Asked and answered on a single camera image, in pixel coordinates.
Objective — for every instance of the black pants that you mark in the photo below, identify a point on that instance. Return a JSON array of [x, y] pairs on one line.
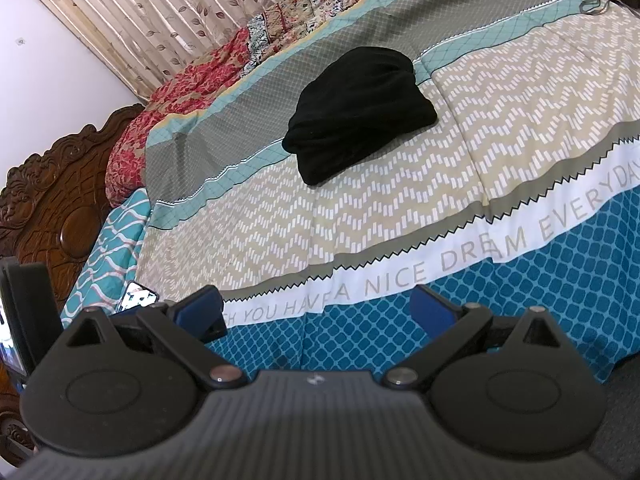
[[355, 115]]

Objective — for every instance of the carved wooden headboard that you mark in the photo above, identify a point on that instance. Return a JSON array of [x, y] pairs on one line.
[[55, 195]]

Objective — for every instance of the smartphone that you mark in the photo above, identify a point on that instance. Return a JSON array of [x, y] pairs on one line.
[[139, 296]]

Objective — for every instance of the beige leaf print curtain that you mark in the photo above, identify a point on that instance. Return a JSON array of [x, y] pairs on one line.
[[150, 15]]

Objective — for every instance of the red floral patchwork quilt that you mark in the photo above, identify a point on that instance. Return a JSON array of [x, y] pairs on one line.
[[165, 105]]

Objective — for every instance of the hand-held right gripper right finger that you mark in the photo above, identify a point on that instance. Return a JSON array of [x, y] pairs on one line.
[[432, 307]]

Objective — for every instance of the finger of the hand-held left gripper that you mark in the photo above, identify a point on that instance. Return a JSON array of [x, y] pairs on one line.
[[216, 331]]

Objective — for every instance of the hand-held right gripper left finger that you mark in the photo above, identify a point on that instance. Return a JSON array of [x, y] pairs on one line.
[[192, 310]]

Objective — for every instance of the patterned bed sheet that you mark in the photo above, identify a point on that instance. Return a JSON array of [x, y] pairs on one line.
[[400, 220]]

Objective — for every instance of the teal wavy patterned pillow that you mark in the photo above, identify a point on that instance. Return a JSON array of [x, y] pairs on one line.
[[110, 245]]

